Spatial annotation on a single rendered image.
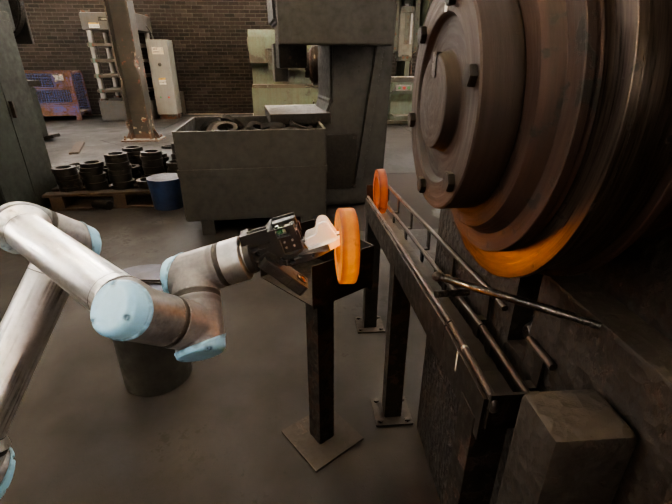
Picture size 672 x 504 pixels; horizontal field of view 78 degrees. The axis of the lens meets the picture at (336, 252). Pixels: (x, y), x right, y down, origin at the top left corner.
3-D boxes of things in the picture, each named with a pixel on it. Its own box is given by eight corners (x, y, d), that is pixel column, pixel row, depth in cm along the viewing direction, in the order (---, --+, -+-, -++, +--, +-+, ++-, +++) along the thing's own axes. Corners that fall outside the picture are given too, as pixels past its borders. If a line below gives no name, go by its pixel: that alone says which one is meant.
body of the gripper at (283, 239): (296, 223, 78) (235, 242, 78) (310, 263, 81) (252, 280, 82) (297, 210, 85) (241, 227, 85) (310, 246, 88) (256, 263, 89)
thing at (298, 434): (319, 396, 159) (315, 218, 129) (366, 440, 141) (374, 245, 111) (273, 423, 148) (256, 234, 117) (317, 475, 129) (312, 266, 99)
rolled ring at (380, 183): (380, 171, 161) (388, 171, 162) (373, 166, 179) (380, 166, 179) (379, 218, 167) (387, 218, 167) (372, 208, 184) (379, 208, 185)
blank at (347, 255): (349, 200, 90) (333, 200, 89) (362, 217, 75) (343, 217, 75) (348, 268, 94) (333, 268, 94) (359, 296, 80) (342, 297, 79)
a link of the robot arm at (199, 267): (181, 311, 87) (179, 269, 91) (238, 294, 86) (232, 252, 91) (156, 296, 78) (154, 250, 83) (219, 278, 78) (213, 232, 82)
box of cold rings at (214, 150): (316, 197, 391) (315, 108, 358) (327, 229, 316) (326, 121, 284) (203, 202, 378) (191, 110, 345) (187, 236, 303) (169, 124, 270)
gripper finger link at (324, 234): (346, 216, 79) (299, 230, 79) (354, 244, 81) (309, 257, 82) (344, 211, 81) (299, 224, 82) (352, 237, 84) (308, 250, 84)
